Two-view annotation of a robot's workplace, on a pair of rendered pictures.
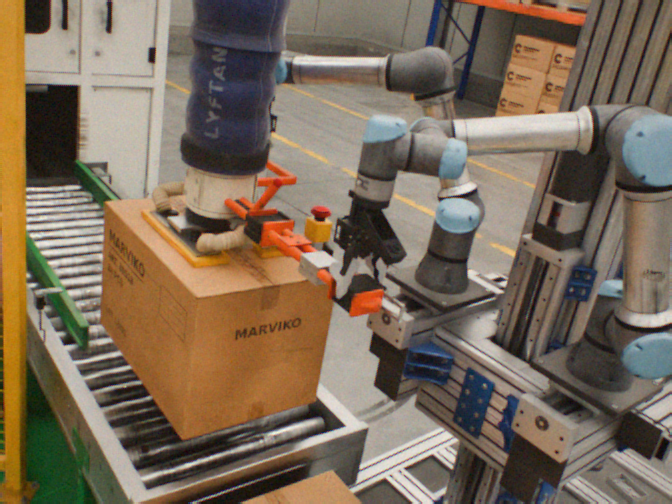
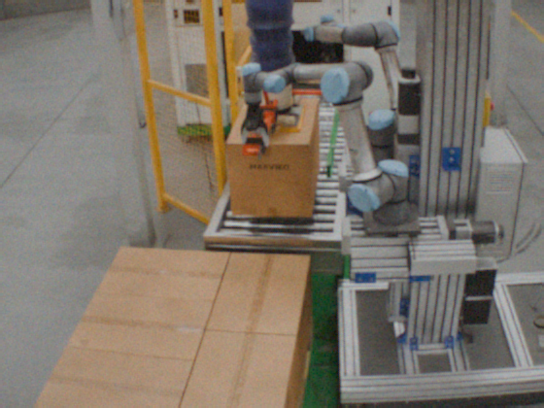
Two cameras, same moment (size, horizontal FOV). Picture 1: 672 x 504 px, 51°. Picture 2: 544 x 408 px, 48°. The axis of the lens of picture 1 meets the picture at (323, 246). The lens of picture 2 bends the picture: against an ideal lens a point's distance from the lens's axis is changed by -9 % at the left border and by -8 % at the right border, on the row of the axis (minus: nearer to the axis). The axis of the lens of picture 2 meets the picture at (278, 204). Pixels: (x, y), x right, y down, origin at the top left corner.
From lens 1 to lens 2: 215 cm
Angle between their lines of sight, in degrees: 43
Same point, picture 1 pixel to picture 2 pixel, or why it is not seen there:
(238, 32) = (255, 21)
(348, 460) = (331, 256)
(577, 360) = not seen: hidden behind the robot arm
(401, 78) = (347, 39)
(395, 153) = (249, 81)
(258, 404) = (272, 208)
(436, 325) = not seen: hidden behind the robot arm
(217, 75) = (254, 40)
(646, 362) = (356, 199)
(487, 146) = (306, 79)
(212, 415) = (245, 206)
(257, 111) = (274, 56)
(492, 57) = not seen: outside the picture
